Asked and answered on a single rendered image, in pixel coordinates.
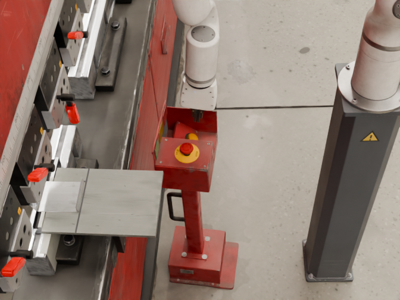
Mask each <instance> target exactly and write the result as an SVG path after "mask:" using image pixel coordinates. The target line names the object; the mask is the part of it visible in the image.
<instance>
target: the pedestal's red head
mask: <svg viewBox="0 0 400 300"><path fill-rule="evenodd" d="M165 105H166V109H167V118H166V119H167V128H168V130H167V135H166V137H162V138H161V143H160V139H159V134H158V133H159V128H160V124H161V121H162V126H163V130H164V125H163V111H164V107H165ZM188 133H193V134H195V135H196V136H197V137H198V140H191V139H185V136H186V134H188ZM157 138H158V140H159V145H160V148H159V151H158V156H157V160H156V157H155V144H156V141H157ZM183 143H191V144H194V145H195V146H197V147H198V149H199V157H198V158H197V159H196V160H195V161H194V162H190V163H183V162H180V161H178V160H177V159H176V157H175V150H176V148H177V147H178V146H180V145H181V144H183ZM217 143H218V134H217V111H214V110H212V111H204V113H203V116H202V118H200V120H199V122H197V120H196V122H194V117H192V111H191V109H190V108H179V107H167V104H166V100H164V103H163V106H162V110H161V115H160V120H159V123H158V127H157V132H156V135H155V140H154V145H153V148H152V154H153V158H154V169H155V171H163V172H164V175H163V180H162V188H167V189H178V190H190V191H197V192H210V186H211V179H212V175H213V168H214V161H215V154H216V150H217Z"/></svg>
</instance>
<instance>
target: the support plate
mask: <svg viewBox="0 0 400 300"><path fill-rule="evenodd" d="M87 173H88V168H57V171H56V174H55V179H54V182H81V178H83V181H86V176H87ZM163 175H164V172H163V171H149V170H112V169H92V168H90V170H89V175H88V179H87V185H86V190H85V195H84V198H83V204H82V209H81V213H80V218H79V223H78V227H77V233H75V229H76V224H77V219H78V216H79V212H46V214H45V219H44V222H43V227H42V233H46V234H62V235H92V236H122V237H138V238H156V233H157V223H158V214H159V208H160V199H161V189H162V184H163Z"/></svg>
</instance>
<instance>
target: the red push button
mask: <svg viewBox="0 0 400 300"><path fill-rule="evenodd" d="M192 151H193V145H192V144H191V143H183V144H181V146H180V152H181V153H183V154H184V155H185V156H189V155H190V153H191V152H192Z"/></svg>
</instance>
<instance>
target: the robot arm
mask: <svg viewBox="0 0 400 300"><path fill-rule="evenodd" d="M172 3H173V7H174V11H175V13H176V15H177V18H178V19H179V20H180V21H181V22H182V23H184V24H186V25H189V26H190V27H191V28H190V29H189V30H188V31H187V34H186V59H185V71H183V76H184V78H183V81H182V87H181V93H180V105H181V106H183V107H186V108H190V109H191V111H192V117H194V122H196V120H197V122H199V120H200V118H202V116H203V113H204V111H212V110H214V109H216V108H217V103H216V100H217V81H216V78H215V76H216V69H217V57H218V45H219V38H220V36H219V34H220V26H219V20H218V12H217V7H216V4H215V2H214V1H213V0H172ZM337 88H338V91H339V93H340V95H341V97H342V98H343V99H344V100H345V101H346V102H347V103H348V104H349V105H351V106H353V107H354V108H356V109H358V110H361V111H365V112H367V113H376V114H381V113H389V112H392V111H395V110H397V109H399V108H400V0H376V1H375V5H373V6H372V7H371V8H370V9H369V10H368V12H367V14H366V16H365V20H364V25H363V28H362V34H361V39H360V44H359V47H358V52H357V57H356V60H355V61H353V62H351V63H349V64H348V65H346V66H345V67H344V68H343V69H342V70H341V72H340V73H339V76H338V80H337Z"/></svg>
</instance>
